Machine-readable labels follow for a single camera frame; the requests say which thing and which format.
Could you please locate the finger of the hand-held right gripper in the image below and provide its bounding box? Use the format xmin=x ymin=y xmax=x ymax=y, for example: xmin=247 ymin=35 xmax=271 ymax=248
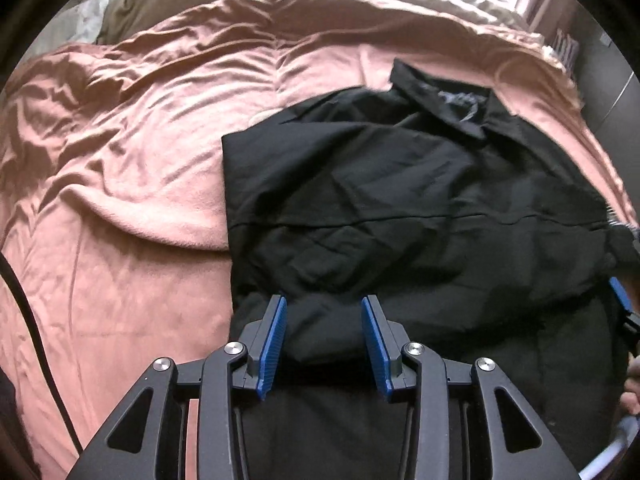
xmin=607 ymin=276 xmax=640 ymax=356

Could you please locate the black shirt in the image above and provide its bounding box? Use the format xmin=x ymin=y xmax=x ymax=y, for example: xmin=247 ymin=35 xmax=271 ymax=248
xmin=221 ymin=57 xmax=640 ymax=480

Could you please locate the person's right hand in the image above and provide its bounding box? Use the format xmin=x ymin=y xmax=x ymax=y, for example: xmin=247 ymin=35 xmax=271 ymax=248
xmin=619 ymin=352 xmax=640 ymax=416

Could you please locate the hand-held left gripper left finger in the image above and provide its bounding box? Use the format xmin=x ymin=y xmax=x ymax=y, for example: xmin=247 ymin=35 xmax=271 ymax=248
xmin=65 ymin=294 xmax=288 ymax=480

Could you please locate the pink blanket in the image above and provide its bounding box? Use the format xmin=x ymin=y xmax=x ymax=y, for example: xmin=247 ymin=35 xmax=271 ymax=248
xmin=0 ymin=0 xmax=636 ymax=480

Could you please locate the olive pillow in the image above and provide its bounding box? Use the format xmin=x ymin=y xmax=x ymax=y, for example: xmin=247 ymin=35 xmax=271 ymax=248
xmin=97 ymin=0 xmax=226 ymax=43

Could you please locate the black cable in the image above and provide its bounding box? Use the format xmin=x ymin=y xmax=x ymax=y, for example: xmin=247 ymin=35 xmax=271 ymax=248
xmin=0 ymin=255 xmax=83 ymax=453

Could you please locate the white cloth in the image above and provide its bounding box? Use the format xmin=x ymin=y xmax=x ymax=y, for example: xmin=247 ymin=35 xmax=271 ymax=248
xmin=30 ymin=0 xmax=131 ymax=61

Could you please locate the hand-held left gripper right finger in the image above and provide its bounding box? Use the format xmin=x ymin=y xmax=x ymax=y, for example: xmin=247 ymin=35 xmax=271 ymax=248
xmin=361 ymin=295 xmax=583 ymax=480

